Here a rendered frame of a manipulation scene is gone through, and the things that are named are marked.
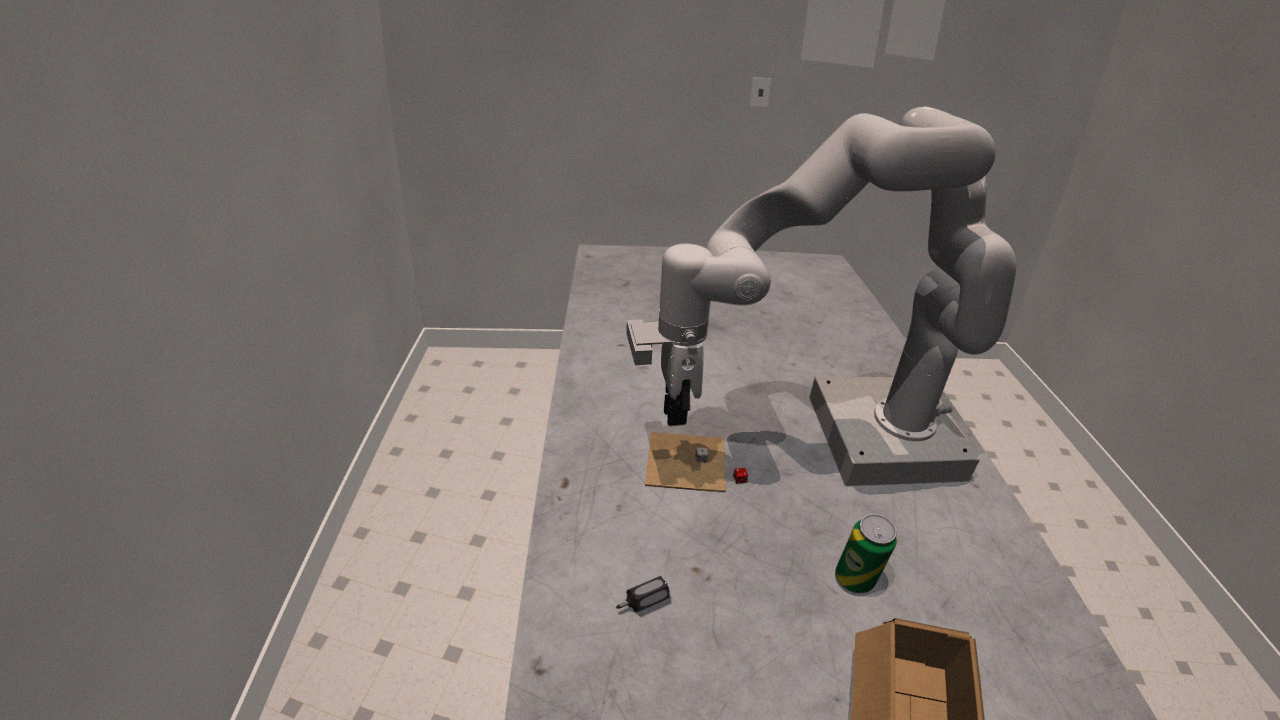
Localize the open brown cardboard box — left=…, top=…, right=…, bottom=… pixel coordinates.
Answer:
left=850, top=618, right=986, bottom=720

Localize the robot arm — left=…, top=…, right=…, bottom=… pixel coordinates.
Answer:
left=627, top=108, right=1016, bottom=441

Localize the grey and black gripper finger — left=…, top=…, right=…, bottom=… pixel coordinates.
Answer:
left=667, top=379, right=690, bottom=427
left=664, top=386, right=681, bottom=415

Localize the green soda can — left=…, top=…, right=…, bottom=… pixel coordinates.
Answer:
left=835, top=514, right=897, bottom=593

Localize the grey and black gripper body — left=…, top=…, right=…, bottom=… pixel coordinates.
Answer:
left=660, top=336, right=707, bottom=400

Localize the tan mat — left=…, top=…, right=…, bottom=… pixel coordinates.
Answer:
left=645, top=432, right=726, bottom=492

